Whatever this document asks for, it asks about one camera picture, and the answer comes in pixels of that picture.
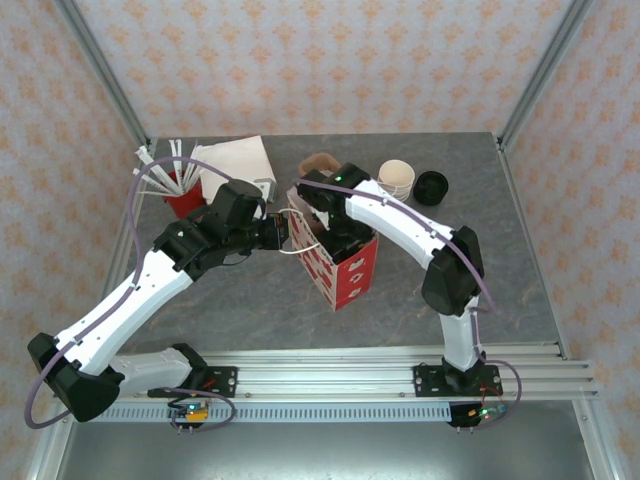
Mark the red white paper bag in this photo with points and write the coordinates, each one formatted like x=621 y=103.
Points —
x=350 y=282

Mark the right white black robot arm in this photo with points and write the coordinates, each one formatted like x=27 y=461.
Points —
x=400 y=225

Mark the paper coffee cup stack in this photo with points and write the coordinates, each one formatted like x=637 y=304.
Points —
x=395 y=172

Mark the red straw holder cup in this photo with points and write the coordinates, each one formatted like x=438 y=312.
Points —
x=185 y=202

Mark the small green circuit board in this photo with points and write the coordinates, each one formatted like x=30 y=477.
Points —
x=192 y=412
x=487 y=412

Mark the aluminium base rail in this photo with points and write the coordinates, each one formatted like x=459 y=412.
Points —
x=325 y=372

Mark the black plastic lid stack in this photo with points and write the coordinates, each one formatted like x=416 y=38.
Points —
x=431 y=186

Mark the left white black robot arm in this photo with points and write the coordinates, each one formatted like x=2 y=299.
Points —
x=125 y=305

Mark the white napkin stack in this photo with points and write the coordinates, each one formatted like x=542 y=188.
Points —
x=235 y=150

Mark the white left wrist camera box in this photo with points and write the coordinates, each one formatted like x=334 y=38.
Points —
x=266 y=189

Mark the aluminium frame post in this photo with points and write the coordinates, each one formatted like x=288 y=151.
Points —
x=102 y=65
x=545 y=65

